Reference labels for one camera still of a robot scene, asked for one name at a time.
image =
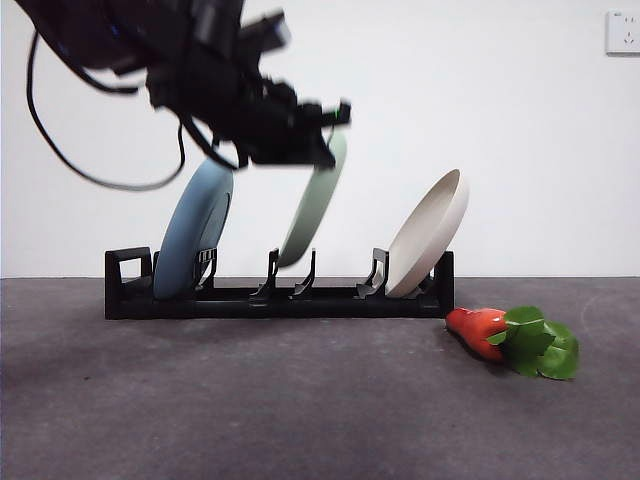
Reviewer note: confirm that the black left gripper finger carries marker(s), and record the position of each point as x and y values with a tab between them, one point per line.
295	150
325	112

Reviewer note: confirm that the green plate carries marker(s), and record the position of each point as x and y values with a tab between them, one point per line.
310	215

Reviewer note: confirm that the orange carrot with green leaves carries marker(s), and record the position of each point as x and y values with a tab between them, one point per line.
475	330

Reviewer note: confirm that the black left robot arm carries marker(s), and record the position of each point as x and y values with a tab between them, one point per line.
200	75

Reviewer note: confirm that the blue plate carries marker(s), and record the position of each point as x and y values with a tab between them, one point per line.
185	240

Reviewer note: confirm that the beige plate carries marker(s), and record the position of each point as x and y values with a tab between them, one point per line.
425	240

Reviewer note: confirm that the black plate rack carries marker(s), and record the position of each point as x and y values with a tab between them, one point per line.
325	306

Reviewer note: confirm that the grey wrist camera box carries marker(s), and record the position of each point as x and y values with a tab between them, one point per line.
265	31

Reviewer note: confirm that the white wall socket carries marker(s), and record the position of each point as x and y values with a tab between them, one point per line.
624	32

